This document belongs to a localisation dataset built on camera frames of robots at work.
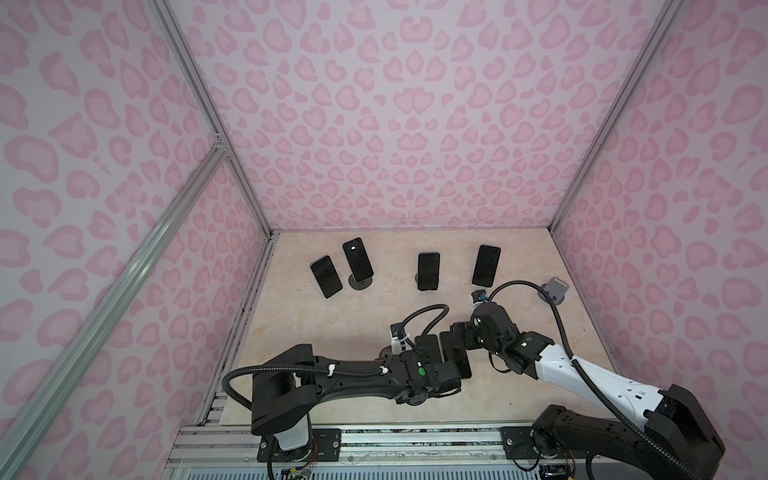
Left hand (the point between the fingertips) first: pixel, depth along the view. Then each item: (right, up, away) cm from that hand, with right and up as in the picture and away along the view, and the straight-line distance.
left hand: (410, 356), depth 80 cm
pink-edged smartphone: (+6, 0, +8) cm, 10 cm away
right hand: (+15, +7, +4) cm, 17 cm away
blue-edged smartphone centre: (+7, +22, +17) cm, 29 cm away
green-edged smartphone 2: (-28, +20, +20) cm, 40 cm away
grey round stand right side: (+47, +16, +16) cm, 53 cm away
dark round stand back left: (-15, +17, +23) cm, 33 cm away
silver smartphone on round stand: (-16, +26, +19) cm, 36 cm away
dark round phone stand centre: (+3, +19, +19) cm, 27 cm away
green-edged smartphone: (+26, +24, +20) cm, 41 cm away
